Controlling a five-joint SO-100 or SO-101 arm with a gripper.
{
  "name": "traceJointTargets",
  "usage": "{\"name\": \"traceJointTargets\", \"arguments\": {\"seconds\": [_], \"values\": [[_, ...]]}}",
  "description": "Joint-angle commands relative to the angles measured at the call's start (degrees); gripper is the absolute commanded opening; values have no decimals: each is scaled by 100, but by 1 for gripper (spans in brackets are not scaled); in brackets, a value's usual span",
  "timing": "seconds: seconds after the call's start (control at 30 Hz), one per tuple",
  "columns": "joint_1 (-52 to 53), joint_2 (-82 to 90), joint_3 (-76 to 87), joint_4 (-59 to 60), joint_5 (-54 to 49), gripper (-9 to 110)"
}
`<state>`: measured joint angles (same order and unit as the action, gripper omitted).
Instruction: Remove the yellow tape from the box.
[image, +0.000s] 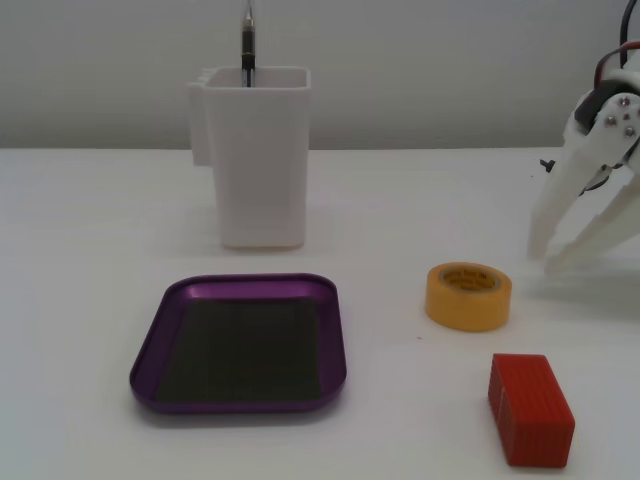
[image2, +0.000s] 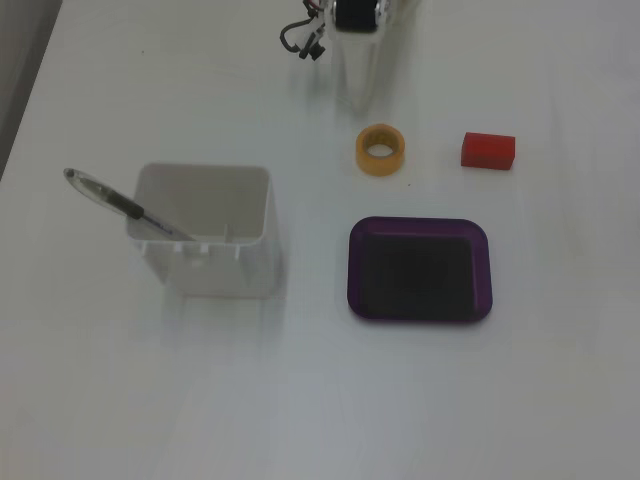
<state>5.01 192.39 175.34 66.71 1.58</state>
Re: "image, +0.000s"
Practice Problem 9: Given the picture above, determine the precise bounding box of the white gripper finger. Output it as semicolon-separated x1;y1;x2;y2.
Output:
526;92;640;261
543;167;640;277

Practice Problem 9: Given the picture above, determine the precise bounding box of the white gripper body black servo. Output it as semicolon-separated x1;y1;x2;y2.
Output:
565;54;640;146

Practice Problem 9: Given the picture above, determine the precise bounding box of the yellow tape roll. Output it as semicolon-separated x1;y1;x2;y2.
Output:
424;261;513;333

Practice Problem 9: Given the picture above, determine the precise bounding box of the red ribbed block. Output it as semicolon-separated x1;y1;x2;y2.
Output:
487;352;576;469

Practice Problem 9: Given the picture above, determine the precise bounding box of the white plastic container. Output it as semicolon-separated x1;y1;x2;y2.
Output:
184;66;312;250

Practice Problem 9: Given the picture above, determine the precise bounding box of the black clear pen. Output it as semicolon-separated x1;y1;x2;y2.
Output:
239;0;257;89

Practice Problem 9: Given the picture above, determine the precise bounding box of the purple metal tray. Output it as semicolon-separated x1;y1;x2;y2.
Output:
128;272;348;415

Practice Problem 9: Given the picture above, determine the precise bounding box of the red white servo wire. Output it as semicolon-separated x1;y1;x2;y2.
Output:
593;42;640;87

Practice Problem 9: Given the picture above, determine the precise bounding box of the black cable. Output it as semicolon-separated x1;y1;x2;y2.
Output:
619;0;637;57

